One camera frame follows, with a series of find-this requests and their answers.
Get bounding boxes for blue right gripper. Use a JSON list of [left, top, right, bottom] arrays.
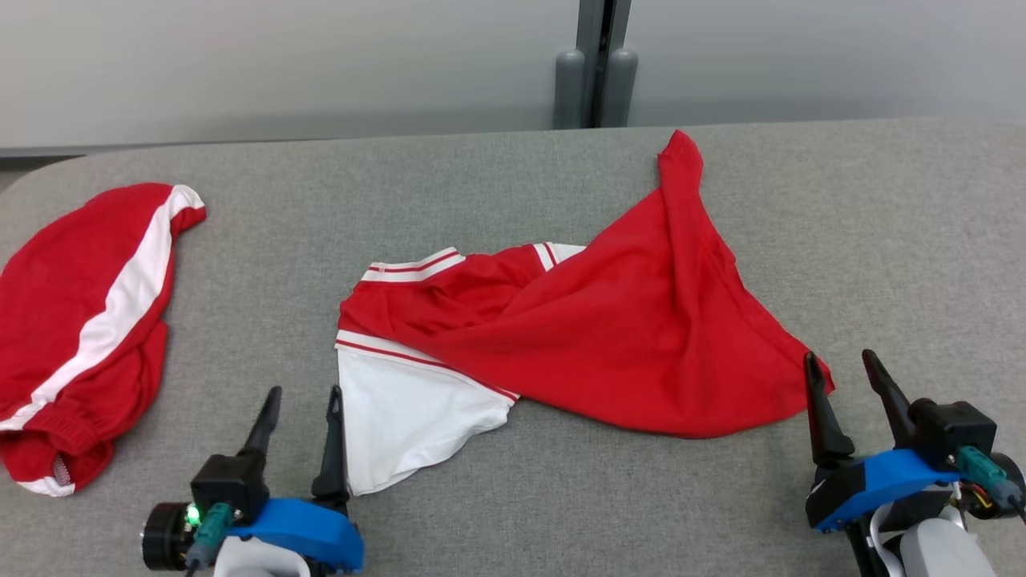
[[805, 349, 959, 532]]

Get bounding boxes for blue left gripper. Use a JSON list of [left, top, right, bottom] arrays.
[[228, 385, 366, 574]]

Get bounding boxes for red shirt with white sleeves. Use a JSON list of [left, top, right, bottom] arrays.
[[335, 130, 836, 496]]

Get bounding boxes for red shorts with white stripe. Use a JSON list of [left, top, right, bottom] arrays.
[[0, 183, 208, 498]]

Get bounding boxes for grey fabric sofa seat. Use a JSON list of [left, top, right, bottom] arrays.
[[0, 116, 1026, 577]]

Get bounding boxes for teal left camera plug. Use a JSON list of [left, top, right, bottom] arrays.
[[186, 503, 233, 571]]

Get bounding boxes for grey cylindrical post foot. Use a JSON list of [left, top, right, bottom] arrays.
[[601, 46, 640, 129], [553, 48, 588, 131]]

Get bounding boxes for grey metal partition post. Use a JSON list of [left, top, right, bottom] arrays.
[[576, 0, 634, 129]]

